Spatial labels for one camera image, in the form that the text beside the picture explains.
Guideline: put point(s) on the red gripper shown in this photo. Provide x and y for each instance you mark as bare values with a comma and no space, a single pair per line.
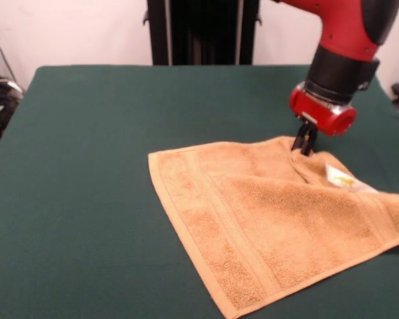
322,114

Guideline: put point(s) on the tan terry towel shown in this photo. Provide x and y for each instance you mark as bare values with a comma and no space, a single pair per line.
269,216

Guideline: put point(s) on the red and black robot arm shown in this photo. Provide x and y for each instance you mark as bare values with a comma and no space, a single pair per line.
345,30

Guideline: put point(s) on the dark green table cloth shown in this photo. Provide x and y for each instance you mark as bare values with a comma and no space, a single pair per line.
86,182

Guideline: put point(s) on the black robot pedestal frame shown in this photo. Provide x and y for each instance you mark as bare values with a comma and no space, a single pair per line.
203,33

